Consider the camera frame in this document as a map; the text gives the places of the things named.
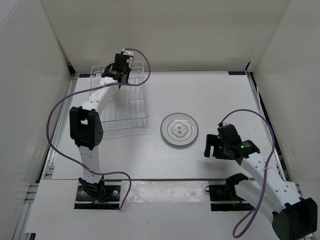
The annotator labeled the white plate with dark rim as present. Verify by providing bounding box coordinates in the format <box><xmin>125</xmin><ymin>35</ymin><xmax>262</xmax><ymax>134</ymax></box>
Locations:
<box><xmin>160</xmin><ymin>112</ymin><xmax>199</xmax><ymax>148</ymax></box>

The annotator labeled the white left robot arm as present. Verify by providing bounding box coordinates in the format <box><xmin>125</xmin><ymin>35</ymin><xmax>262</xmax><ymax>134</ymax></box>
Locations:
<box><xmin>69</xmin><ymin>50</ymin><xmax>134</xmax><ymax>200</ymax></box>

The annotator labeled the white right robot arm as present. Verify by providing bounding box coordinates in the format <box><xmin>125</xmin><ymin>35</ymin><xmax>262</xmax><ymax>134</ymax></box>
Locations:
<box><xmin>204</xmin><ymin>124</ymin><xmax>318</xmax><ymax>240</ymax></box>

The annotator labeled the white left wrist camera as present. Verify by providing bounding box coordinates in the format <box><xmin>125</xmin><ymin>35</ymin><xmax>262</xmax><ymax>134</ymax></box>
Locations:
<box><xmin>121</xmin><ymin>49</ymin><xmax>134</xmax><ymax>63</ymax></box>

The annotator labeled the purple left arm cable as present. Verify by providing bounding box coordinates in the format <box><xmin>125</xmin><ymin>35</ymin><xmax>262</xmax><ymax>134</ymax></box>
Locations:
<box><xmin>46</xmin><ymin>47</ymin><xmax>151</xmax><ymax>210</ymax></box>

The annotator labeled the white wire dish rack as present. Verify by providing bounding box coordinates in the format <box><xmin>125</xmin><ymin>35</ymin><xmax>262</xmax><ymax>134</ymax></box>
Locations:
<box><xmin>90</xmin><ymin>60</ymin><xmax>149</xmax><ymax>134</ymax></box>

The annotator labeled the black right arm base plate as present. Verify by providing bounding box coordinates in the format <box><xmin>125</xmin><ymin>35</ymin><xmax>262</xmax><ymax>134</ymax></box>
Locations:
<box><xmin>204</xmin><ymin>184</ymin><xmax>254</xmax><ymax>212</ymax></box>

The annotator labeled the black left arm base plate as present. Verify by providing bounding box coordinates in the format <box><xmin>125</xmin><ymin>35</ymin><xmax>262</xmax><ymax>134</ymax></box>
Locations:
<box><xmin>74</xmin><ymin>182</ymin><xmax>121</xmax><ymax>210</ymax></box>

